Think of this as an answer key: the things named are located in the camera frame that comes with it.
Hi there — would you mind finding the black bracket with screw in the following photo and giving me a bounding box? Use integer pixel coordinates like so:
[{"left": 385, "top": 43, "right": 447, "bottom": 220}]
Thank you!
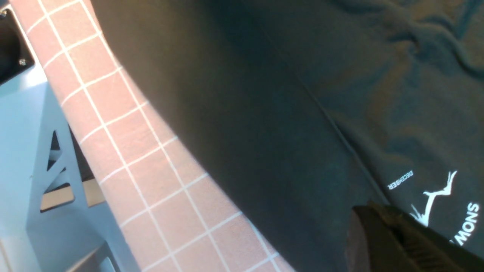
[{"left": 0, "top": 8, "right": 35, "bottom": 84}]

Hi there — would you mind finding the dark gray long-sleeve shirt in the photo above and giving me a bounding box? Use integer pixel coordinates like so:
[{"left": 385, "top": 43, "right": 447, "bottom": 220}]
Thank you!
[{"left": 92, "top": 0, "right": 483, "bottom": 272}]

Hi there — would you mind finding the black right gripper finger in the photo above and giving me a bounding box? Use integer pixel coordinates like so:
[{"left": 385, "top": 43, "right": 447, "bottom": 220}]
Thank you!
[{"left": 347, "top": 202, "right": 484, "bottom": 272}]

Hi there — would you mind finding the pink checkered tablecloth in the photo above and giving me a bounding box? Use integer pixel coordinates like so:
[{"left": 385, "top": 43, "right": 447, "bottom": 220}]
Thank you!
[{"left": 11, "top": 0, "right": 293, "bottom": 272}]

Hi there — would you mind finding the light blue table frame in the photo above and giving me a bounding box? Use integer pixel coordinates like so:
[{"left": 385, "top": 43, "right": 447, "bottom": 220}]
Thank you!
[{"left": 0, "top": 64, "right": 140, "bottom": 272}]

